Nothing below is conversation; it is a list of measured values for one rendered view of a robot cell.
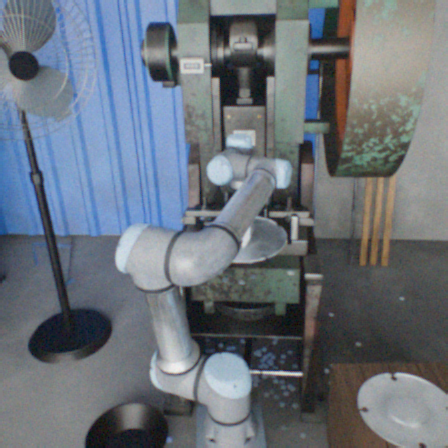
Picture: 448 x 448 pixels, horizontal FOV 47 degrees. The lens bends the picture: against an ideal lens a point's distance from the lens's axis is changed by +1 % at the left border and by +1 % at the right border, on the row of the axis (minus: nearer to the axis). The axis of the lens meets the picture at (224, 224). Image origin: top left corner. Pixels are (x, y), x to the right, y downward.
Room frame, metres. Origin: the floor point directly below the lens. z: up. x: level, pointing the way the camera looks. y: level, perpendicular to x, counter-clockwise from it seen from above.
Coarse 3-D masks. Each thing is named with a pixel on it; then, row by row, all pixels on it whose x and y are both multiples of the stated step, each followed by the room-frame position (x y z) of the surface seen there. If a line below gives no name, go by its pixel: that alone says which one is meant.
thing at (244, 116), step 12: (252, 96) 1.72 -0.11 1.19; (228, 108) 1.66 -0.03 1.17; (240, 108) 1.65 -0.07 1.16; (252, 108) 1.65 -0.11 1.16; (264, 108) 1.64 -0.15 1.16; (228, 120) 1.66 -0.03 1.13; (240, 120) 1.65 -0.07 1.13; (252, 120) 1.65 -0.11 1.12; (264, 120) 1.64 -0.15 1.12; (228, 132) 1.66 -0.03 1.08; (240, 132) 1.65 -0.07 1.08; (252, 132) 1.65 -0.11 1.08; (264, 132) 1.64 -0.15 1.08; (252, 144) 1.65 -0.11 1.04; (264, 144) 1.64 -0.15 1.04; (264, 156) 1.64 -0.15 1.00
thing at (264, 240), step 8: (256, 216) 1.60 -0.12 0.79; (256, 224) 1.55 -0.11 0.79; (264, 224) 1.55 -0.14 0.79; (272, 224) 1.54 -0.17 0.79; (256, 232) 1.48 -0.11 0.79; (264, 232) 1.49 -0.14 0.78; (272, 232) 1.49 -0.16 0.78; (280, 232) 1.49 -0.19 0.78; (256, 240) 1.43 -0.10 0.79; (264, 240) 1.44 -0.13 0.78; (272, 240) 1.44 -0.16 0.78; (280, 240) 1.44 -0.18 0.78; (240, 248) 1.40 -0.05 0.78; (248, 248) 1.40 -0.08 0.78; (256, 248) 1.40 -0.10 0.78; (264, 248) 1.39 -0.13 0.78; (272, 248) 1.39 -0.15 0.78; (280, 248) 1.39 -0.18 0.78; (240, 256) 1.35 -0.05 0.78; (248, 256) 1.35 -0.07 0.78; (256, 256) 1.35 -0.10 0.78
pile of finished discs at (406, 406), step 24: (384, 384) 1.23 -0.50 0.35; (408, 384) 1.23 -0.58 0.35; (432, 384) 1.22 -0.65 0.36; (360, 408) 1.13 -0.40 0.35; (384, 408) 1.13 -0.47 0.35; (408, 408) 1.12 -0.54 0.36; (432, 408) 1.13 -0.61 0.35; (384, 432) 1.04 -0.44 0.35; (408, 432) 1.04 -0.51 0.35; (432, 432) 1.04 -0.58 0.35
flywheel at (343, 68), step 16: (352, 0) 1.95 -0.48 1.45; (352, 16) 1.92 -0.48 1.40; (352, 32) 1.65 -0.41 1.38; (352, 48) 1.63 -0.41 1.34; (336, 64) 1.99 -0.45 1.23; (352, 64) 1.63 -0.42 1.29; (336, 80) 1.96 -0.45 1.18; (336, 96) 1.92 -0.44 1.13; (336, 112) 1.87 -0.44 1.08; (336, 128) 1.83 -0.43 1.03
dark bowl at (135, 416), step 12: (120, 408) 1.44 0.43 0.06; (132, 408) 1.44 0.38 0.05; (144, 408) 1.44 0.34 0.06; (96, 420) 1.38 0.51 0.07; (108, 420) 1.40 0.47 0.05; (120, 420) 1.41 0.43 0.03; (132, 420) 1.42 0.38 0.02; (144, 420) 1.41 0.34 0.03; (156, 420) 1.39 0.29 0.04; (96, 432) 1.35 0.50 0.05; (108, 432) 1.37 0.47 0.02; (120, 432) 1.38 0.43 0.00; (132, 432) 1.38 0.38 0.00; (144, 432) 1.38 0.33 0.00; (156, 432) 1.35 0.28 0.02; (168, 432) 1.31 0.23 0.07; (96, 444) 1.31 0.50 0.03; (108, 444) 1.33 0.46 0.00; (120, 444) 1.33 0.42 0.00; (132, 444) 1.33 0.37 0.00; (144, 444) 1.32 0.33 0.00; (156, 444) 1.31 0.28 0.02
